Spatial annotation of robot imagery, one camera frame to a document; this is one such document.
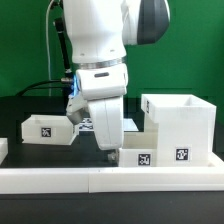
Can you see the white front drawer tray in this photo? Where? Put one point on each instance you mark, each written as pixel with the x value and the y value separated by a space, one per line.
pixel 139 150

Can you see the white fence front rail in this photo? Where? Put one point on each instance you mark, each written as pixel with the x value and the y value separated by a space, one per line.
pixel 98 180

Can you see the fiducial marker sheet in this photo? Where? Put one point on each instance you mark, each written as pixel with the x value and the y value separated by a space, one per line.
pixel 129 125

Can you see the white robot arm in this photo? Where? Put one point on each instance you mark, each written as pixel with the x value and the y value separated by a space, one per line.
pixel 99 31

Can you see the white fence rail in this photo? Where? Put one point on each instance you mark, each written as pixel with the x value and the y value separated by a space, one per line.
pixel 214 160
pixel 98 180
pixel 3 149

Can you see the white drawer cabinet box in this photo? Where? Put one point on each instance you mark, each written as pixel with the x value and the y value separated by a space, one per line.
pixel 180 127

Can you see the white drawer tray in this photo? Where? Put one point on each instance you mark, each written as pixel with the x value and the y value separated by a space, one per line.
pixel 139 150
pixel 49 130

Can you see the white fence right rail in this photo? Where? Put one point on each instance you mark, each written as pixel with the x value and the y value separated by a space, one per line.
pixel 214 160

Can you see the white fence left rail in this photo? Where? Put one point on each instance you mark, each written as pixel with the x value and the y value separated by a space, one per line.
pixel 3 149

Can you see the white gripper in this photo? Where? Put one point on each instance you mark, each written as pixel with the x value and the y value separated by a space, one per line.
pixel 107 119

